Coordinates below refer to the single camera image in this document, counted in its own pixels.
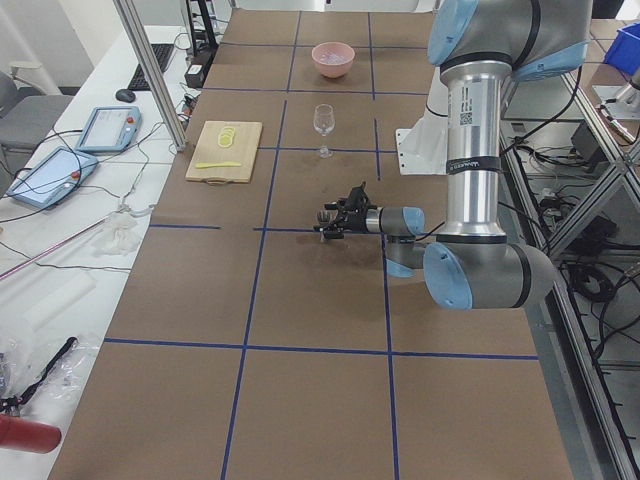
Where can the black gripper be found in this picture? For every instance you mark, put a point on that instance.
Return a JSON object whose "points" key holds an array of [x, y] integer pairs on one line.
{"points": [[358, 220]]}

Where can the steel jigger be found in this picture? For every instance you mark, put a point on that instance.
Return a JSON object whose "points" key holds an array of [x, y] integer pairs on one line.
{"points": [[323, 216]]}

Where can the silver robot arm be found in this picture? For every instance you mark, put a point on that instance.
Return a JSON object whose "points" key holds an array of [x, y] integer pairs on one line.
{"points": [[476, 45]]}

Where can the clear wine glass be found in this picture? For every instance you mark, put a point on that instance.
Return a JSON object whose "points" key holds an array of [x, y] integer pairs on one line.
{"points": [[324, 123]]}

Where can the pink bowl of ice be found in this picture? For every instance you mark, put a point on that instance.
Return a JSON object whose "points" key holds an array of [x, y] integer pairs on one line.
{"points": [[333, 59]]}

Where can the yellow plastic knife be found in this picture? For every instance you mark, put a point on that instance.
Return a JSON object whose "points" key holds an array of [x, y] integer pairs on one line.
{"points": [[226, 164]]}

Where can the wooden cutting board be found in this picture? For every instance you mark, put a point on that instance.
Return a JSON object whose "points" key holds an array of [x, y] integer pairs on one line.
{"points": [[244, 150]]}

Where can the lemon slices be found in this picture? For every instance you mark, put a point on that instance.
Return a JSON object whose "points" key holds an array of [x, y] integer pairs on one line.
{"points": [[226, 137]]}

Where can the white crumpled cloth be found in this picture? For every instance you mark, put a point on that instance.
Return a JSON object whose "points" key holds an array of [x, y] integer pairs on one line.
{"points": [[117, 236]]}

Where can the far teach pendant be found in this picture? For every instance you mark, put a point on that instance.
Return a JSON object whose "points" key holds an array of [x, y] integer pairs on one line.
{"points": [[109, 130]]}

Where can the teach pendant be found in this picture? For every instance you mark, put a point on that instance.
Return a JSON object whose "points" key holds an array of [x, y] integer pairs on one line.
{"points": [[53, 179], [109, 130]]}

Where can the black computer mouse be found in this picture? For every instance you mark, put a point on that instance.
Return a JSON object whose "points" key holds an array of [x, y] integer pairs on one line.
{"points": [[125, 95]]}

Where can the near teach pendant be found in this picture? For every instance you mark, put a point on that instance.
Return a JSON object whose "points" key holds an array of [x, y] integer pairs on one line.
{"points": [[53, 179]]}

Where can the grey chair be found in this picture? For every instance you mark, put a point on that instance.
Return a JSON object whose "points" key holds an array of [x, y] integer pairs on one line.
{"points": [[26, 119]]}

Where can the clear plastic bag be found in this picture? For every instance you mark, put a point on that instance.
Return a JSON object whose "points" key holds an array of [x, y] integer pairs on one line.
{"points": [[50, 373]]}

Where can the red bottle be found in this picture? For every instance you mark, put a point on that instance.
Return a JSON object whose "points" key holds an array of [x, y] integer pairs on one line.
{"points": [[28, 436]]}

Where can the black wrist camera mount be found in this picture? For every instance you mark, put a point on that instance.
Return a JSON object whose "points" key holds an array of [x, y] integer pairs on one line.
{"points": [[358, 199]]}

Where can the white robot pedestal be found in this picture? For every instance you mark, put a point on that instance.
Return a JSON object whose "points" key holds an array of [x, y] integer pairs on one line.
{"points": [[422, 150]]}

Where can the aluminium frame post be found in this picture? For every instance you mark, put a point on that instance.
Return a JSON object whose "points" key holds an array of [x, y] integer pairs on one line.
{"points": [[137, 35]]}

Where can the green handled reacher stick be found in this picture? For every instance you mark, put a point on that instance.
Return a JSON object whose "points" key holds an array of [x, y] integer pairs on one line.
{"points": [[51, 249]]}

